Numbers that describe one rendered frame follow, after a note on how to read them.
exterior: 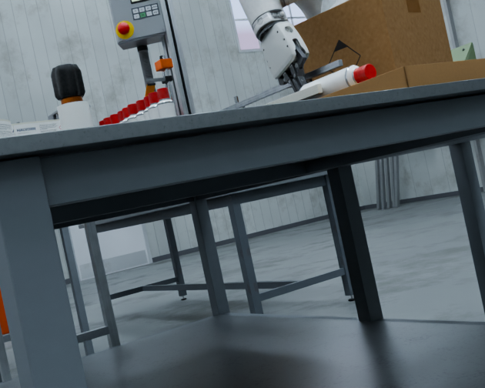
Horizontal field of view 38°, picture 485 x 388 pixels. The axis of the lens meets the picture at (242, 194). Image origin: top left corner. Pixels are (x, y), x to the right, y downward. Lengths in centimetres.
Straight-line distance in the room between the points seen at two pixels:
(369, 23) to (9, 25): 1023
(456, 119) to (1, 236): 81
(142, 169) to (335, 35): 96
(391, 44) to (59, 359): 110
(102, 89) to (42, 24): 135
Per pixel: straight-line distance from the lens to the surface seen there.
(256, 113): 96
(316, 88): 151
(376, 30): 170
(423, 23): 180
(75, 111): 200
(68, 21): 1205
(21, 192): 84
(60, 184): 87
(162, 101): 213
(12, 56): 1157
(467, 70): 134
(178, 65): 234
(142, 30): 237
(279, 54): 163
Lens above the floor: 71
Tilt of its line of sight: level
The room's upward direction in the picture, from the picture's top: 12 degrees counter-clockwise
